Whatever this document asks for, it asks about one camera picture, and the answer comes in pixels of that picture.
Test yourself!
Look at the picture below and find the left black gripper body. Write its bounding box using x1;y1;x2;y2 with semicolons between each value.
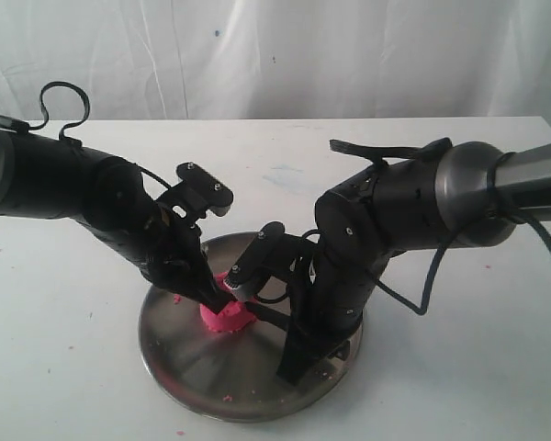
96;192;211;294

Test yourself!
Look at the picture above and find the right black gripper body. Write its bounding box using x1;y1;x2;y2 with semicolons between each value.
285;238;390;349

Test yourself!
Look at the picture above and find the pink dough lump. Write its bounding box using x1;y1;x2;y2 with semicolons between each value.
199;271;257;334

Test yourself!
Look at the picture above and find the black kitchen knife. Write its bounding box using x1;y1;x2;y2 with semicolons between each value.
244;301;289;331

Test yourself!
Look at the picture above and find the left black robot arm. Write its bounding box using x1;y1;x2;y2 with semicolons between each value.
0;130;234;313

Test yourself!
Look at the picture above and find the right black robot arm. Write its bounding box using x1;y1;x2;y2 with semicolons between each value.
277;138;551;384

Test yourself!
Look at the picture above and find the round stainless steel plate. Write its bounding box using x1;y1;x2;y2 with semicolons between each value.
138;231;364;424

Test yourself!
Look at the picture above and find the white backdrop curtain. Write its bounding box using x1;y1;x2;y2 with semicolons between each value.
0;1;551;119

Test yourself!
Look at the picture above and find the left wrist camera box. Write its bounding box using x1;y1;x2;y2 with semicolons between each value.
157;162;234;223

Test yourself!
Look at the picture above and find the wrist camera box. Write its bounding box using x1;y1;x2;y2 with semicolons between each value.
224;221;316;302
157;162;234;223

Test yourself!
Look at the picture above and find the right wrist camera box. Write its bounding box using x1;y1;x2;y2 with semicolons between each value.
224;221;316;302

